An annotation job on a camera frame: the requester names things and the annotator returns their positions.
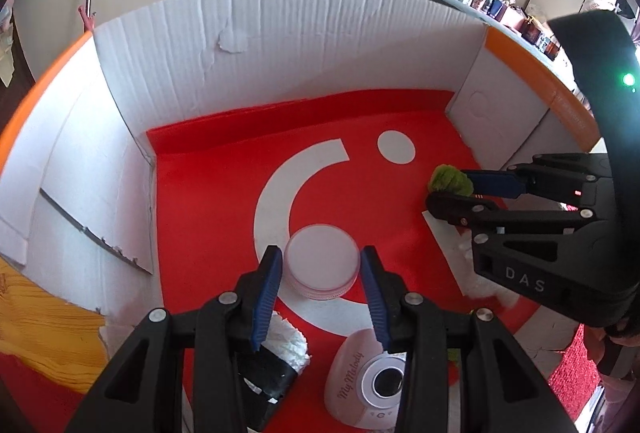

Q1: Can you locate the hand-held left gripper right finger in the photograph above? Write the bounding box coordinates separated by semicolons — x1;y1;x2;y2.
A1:
360;245;581;433

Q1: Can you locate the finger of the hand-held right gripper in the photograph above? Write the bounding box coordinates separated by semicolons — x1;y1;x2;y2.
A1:
460;153;613;214
425;190;598;244

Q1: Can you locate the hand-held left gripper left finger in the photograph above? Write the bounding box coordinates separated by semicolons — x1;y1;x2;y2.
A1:
65;245;286;433

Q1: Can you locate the black roll with white tissue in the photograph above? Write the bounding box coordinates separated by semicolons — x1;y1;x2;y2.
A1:
235;310;312;433

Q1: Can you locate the pink round handheld device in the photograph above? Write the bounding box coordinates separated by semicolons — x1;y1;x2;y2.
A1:
323;327;416;429

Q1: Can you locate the orange cardboard box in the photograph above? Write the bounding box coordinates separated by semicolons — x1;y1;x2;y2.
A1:
0;0;608;433

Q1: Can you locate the person's right hand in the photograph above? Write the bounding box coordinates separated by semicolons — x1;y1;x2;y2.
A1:
602;323;640;376

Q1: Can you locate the red knitted mat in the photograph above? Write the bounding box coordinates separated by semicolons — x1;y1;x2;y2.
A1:
0;323;606;433

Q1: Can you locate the red paper liner white print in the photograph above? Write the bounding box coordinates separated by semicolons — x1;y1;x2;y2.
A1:
146;90;543;433

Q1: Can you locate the pink hook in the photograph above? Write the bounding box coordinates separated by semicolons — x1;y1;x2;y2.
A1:
77;5;97;34

